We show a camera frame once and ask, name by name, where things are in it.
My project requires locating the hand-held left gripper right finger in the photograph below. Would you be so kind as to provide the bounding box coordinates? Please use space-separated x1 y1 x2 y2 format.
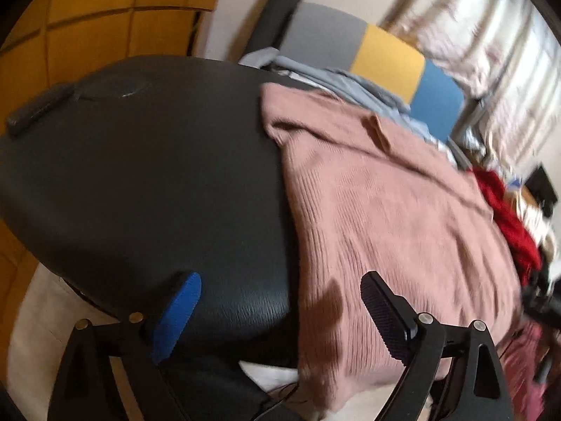
360 271 514 421

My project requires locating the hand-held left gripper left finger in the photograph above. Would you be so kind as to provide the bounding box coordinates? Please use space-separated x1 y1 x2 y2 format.
46 271 202 421

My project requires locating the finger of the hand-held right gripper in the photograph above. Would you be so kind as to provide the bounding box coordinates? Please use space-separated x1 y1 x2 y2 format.
521 289 561 329

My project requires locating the pink knit sweater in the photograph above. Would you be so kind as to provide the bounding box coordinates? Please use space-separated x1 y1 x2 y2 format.
261 83 524 408

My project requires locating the bright pink cloth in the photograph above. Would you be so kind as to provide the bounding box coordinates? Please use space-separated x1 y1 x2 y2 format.
500 320 553 421

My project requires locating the red cloth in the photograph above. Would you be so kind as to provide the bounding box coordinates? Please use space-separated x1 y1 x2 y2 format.
471 167 542 283

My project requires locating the black box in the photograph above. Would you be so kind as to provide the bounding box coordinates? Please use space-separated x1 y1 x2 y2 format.
523 164 561 218

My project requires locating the black leather table mat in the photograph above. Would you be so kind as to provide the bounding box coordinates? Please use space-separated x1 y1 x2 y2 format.
0 55 303 369

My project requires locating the light blue garment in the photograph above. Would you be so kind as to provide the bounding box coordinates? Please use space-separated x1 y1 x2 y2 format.
239 48 452 150

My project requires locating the black remote control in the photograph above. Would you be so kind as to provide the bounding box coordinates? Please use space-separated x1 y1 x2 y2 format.
5 84 76 136

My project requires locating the grey yellow blue cushion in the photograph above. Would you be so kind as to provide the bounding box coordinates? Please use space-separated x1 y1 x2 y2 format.
280 2 465 141

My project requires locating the light patterned curtain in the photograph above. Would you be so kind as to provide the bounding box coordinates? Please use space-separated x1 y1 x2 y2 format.
381 0 561 167

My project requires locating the yellow wooden wardrobe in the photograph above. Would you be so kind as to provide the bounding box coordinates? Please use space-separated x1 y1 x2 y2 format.
0 0 231 119

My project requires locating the black cable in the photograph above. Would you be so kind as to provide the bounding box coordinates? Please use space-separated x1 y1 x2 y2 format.
252 381 307 421

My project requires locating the black headboard post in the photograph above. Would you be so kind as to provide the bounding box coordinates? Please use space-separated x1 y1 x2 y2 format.
248 0 305 55

